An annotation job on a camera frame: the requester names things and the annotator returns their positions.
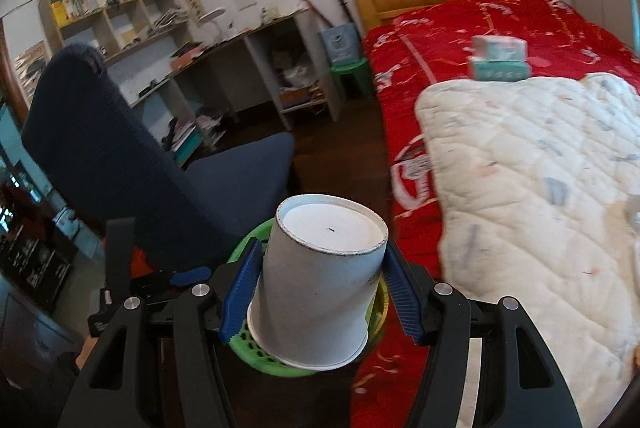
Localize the white desk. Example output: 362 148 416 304
100 8 346 159

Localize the white desk lamp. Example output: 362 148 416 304
197 7 229 42

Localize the white paper cup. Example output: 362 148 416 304
246 194 390 371

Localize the yellow plastic bowl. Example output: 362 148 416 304
371 280 392 325

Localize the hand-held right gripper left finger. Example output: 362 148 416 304
60 238 266 428

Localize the dark cabinet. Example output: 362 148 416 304
0 178 76 315

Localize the white tissue pack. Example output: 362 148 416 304
472 34 529 62

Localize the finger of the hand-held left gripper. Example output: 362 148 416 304
169 266 215 289

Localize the green plastic basket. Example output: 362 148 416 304
225 218 390 378

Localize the light blue paper bag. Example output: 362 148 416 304
320 24 362 66

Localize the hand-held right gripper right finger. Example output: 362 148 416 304
382 240 583 428

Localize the dark blue chair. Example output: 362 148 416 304
21 44 296 271

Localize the reddish long stick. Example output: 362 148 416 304
298 0 334 30

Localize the white quilted mat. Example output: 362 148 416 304
415 73 640 424

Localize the teal tissue pack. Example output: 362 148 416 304
469 58 532 83

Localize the bed with red duvet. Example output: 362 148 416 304
350 0 640 428

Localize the green plastic stool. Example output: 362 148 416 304
329 58 374 102

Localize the wooden bookshelf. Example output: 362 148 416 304
39 0 195 65

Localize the dark long stick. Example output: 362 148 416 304
327 0 362 30

